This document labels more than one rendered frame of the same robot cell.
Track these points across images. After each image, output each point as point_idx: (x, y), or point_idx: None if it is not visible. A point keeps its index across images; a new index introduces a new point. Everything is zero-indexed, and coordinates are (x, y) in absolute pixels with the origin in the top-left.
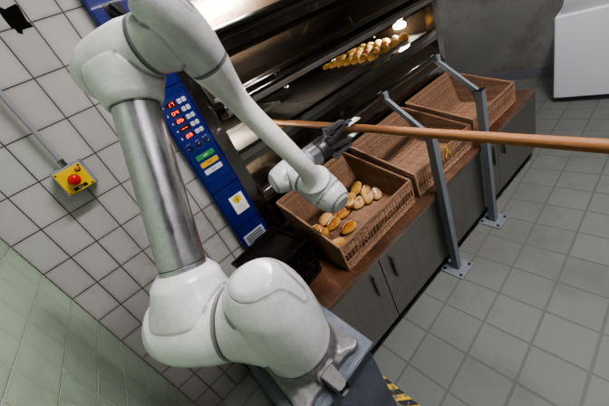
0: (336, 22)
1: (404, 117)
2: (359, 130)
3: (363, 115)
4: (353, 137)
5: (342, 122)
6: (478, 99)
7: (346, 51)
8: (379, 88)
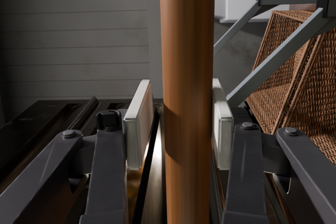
0: (74, 207)
1: (268, 70)
2: (186, 56)
3: (269, 209)
4: (242, 120)
5: (65, 144)
6: None
7: (141, 211)
8: (227, 173)
